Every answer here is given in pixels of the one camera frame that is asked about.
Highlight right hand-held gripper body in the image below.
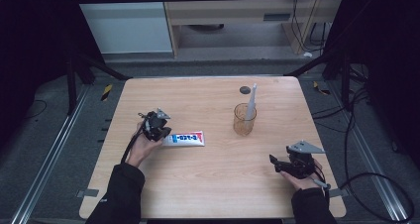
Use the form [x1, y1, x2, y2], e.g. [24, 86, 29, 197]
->
[278, 140, 327, 180]

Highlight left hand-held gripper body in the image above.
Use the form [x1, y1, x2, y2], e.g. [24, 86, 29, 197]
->
[138, 107, 171, 142]

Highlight white toothpaste tube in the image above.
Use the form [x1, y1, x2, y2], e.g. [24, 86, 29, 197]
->
[161, 130, 206, 148]

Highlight clear amber cup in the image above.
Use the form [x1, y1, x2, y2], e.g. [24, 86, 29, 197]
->
[233, 102, 258, 137]

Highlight white electric toothbrush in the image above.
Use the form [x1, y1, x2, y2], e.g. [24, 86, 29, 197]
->
[244, 82, 259, 121]

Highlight person's right hand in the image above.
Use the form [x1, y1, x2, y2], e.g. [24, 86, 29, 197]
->
[279, 160, 327, 191]

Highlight person's left hand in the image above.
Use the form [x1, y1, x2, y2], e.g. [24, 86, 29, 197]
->
[126, 122, 164, 168]

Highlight yellow black tape strip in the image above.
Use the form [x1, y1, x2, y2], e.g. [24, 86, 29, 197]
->
[100, 83, 114, 102]
[312, 80, 332, 96]

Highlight black metal stand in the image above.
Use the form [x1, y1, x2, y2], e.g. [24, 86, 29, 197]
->
[64, 50, 134, 117]
[284, 47, 354, 111]

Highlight white cabinet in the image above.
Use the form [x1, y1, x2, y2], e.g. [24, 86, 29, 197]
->
[69, 0, 173, 56]

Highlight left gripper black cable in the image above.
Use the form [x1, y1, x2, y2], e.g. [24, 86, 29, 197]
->
[120, 112, 149, 166]

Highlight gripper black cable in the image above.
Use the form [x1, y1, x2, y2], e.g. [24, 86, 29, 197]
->
[310, 170, 332, 207]
[120, 112, 149, 166]

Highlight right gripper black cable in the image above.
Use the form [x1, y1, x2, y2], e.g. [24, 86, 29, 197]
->
[310, 170, 332, 207]

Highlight grey table bracket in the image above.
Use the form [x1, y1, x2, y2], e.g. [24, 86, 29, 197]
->
[328, 187, 350, 199]
[75, 187, 100, 199]

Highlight black floor cable bundle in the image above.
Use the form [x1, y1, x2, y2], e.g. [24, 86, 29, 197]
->
[311, 86, 371, 134]

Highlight aluminium floor rail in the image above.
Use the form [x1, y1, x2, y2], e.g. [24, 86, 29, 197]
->
[329, 80, 411, 224]
[10, 84, 91, 224]

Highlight looped black floor cable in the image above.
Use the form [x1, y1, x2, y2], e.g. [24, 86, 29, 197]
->
[339, 111, 416, 224]

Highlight thin black floor cable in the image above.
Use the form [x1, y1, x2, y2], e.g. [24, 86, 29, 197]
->
[25, 99, 48, 120]

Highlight black cables under desk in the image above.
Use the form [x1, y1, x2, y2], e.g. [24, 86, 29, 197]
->
[289, 0, 329, 54]

